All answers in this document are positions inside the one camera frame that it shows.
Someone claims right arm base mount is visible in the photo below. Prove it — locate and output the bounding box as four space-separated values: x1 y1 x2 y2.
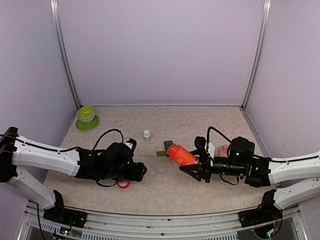
238 208 283 228

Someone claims orange pill bottle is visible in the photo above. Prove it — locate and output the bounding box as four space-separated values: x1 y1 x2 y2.
166 143 200 166

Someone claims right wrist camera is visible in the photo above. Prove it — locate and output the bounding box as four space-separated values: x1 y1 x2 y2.
194 136 215 159

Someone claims orange bottle cap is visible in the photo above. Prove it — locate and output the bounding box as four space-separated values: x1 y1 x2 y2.
117 178 131 190

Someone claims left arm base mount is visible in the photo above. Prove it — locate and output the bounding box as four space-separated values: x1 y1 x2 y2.
43 206 88 228

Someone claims green weekly pill organizer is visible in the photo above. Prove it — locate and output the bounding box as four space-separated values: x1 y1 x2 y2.
156 140 173 157

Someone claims right aluminium frame post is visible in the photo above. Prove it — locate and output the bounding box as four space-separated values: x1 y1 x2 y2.
241 0 272 112

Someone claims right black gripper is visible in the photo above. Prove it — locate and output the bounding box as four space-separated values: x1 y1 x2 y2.
179 149 247 183

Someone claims aluminium frame post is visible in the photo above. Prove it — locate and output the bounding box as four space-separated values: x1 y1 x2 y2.
241 0 272 112
50 0 82 110

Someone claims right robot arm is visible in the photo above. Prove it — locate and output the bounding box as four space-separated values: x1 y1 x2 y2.
179 126 320 222

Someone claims small white pill bottle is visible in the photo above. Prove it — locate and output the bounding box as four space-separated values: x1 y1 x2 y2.
143 129 151 142

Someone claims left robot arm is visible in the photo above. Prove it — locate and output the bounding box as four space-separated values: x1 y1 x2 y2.
0 127 147 223

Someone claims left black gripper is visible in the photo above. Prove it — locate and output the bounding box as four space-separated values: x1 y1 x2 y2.
101 161 147 182

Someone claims red patterned bowl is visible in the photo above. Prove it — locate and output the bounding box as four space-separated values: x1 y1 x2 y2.
215 144 230 158

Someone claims left aluminium frame post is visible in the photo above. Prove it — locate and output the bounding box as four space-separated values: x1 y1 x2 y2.
50 0 82 110

